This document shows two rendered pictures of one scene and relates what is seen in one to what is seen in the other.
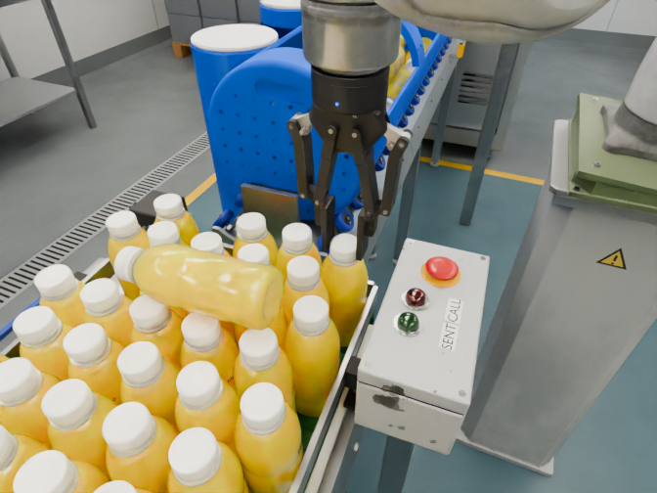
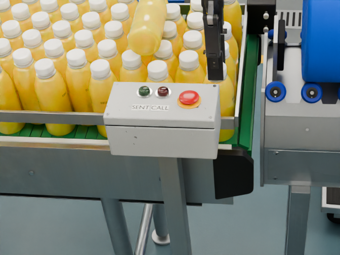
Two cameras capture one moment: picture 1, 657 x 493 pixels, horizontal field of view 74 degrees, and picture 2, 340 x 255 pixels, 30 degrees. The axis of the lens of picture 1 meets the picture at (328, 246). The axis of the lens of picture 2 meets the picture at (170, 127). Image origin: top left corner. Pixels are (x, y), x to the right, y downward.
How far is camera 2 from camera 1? 1.07 m
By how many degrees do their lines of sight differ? 59
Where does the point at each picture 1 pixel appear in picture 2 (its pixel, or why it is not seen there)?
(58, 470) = (62, 28)
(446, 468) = not seen: outside the picture
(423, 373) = (116, 101)
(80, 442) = not seen: hidden behind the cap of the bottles
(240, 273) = (141, 22)
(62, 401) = (88, 16)
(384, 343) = (130, 87)
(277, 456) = (90, 89)
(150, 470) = not seen: hidden behind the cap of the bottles
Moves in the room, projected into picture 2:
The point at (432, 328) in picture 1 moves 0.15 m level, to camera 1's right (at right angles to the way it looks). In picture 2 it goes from (144, 101) to (162, 159)
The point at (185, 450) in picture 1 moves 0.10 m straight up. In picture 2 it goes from (74, 52) to (64, 11)
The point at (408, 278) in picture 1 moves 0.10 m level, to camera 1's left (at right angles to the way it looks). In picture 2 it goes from (180, 88) to (168, 56)
